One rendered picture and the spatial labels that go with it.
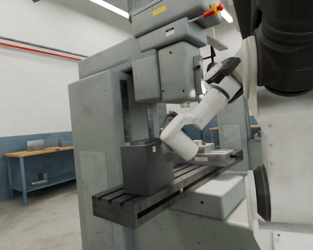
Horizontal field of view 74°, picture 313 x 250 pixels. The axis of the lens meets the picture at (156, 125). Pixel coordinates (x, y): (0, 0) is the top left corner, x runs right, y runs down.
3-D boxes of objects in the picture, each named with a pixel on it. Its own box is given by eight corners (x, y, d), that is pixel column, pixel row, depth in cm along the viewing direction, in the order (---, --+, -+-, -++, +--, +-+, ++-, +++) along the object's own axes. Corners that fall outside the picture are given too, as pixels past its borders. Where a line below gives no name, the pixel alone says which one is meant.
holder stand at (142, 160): (174, 179, 95) (171, 136, 95) (149, 196, 76) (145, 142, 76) (152, 178, 101) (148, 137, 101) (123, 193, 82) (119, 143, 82)
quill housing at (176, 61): (206, 100, 124) (201, 47, 124) (189, 99, 108) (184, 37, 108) (179, 104, 136) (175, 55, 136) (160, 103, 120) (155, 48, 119)
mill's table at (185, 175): (243, 159, 166) (243, 149, 166) (134, 229, 68) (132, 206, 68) (215, 158, 180) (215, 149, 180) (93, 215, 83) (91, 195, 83)
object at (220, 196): (245, 196, 120) (244, 175, 120) (223, 221, 93) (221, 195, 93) (173, 186, 151) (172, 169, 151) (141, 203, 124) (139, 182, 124)
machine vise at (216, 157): (235, 161, 123) (233, 143, 123) (226, 166, 112) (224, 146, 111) (184, 158, 145) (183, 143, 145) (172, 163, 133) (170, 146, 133)
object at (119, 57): (176, 66, 136) (174, 36, 136) (155, 60, 119) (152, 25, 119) (101, 88, 186) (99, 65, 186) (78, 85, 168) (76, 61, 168)
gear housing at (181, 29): (208, 46, 123) (206, 29, 123) (188, 34, 104) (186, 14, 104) (163, 60, 144) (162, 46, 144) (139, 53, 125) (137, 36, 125)
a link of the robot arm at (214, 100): (212, 129, 66) (252, 84, 67) (190, 107, 64) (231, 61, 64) (200, 124, 77) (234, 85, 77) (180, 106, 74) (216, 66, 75)
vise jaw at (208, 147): (215, 149, 131) (214, 143, 131) (204, 153, 119) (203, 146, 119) (206, 149, 134) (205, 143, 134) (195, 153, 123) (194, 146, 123)
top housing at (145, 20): (223, 24, 118) (221, -5, 118) (202, 6, 97) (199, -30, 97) (158, 48, 147) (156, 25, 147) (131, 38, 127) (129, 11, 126)
